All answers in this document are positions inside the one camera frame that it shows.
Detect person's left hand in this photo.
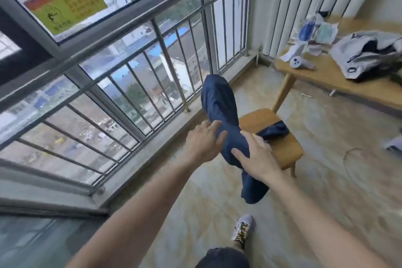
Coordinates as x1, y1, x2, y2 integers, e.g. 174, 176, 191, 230
184, 120, 229, 170

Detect person's right hand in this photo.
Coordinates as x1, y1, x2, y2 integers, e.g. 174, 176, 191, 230
231, 130, 284, 188

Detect wooden chair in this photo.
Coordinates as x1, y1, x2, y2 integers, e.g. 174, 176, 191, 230
237, 108, 304, 178

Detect navy blue hooded jacket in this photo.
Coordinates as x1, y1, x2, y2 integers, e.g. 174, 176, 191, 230
201, 74, 290, 205

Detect grey bag with black strap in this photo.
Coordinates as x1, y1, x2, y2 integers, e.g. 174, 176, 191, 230
330, 31, 402, 83

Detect person's left forearm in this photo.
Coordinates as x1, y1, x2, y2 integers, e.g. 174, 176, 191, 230
66, 157, 208, 268

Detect person's right forearm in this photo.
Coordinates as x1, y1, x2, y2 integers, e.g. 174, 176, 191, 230
268, 172, 390, 268

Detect person's right leg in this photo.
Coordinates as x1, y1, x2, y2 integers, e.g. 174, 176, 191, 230
232, 239, 247, 254

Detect white yellow-black sneaker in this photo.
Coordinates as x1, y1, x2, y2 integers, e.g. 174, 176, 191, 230
231, 214, 254, 243

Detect metal window guard railing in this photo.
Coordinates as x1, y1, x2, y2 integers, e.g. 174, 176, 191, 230
0, 0, 253, 187

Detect white handheld controller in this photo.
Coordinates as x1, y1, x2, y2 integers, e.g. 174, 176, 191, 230
289, 56, 316, 70

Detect dark shorts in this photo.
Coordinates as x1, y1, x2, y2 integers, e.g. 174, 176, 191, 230
194, 247, 250, 268

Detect white cup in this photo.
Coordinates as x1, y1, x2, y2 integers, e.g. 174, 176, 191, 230
279, 41, 310, 62

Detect blue label water bottle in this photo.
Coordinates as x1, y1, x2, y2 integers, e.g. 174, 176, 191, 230
298, 19, 316, 41

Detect wet wipes packet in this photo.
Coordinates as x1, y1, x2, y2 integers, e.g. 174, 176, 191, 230
314, 22, 339, 45

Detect yellow and red window sticker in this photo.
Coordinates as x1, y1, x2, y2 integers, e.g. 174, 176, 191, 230
23, 0, 108, 35

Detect grey window frame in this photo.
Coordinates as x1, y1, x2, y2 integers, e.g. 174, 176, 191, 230
0, 0, 255, 218

